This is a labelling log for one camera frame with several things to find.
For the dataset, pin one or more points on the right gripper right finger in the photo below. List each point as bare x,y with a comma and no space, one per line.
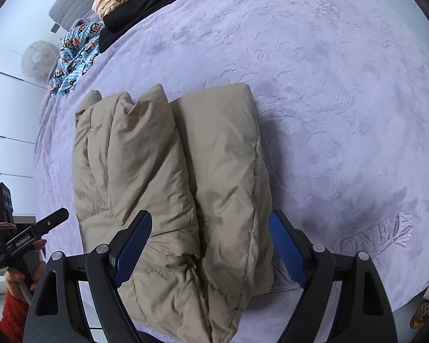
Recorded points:
292,246

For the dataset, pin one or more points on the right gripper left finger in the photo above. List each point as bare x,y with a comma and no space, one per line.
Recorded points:
127,247

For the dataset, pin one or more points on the beige puffer jacket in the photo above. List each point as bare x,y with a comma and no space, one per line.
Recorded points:
196,165

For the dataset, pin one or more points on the red knitted sleeve forearm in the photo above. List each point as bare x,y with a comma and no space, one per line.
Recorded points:
13,320

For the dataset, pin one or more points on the patterned items beside bed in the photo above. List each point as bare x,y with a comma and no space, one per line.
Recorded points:
421,315

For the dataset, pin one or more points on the lavender plush bedspread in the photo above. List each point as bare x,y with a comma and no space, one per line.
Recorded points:
342,93

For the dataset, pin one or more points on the white standing fan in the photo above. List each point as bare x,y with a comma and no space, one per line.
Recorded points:
39,59

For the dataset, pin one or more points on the blue monkey print garment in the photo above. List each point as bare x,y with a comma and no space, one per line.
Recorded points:
80,47

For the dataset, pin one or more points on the grey quilted headboard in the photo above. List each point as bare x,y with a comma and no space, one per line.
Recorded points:
77,1

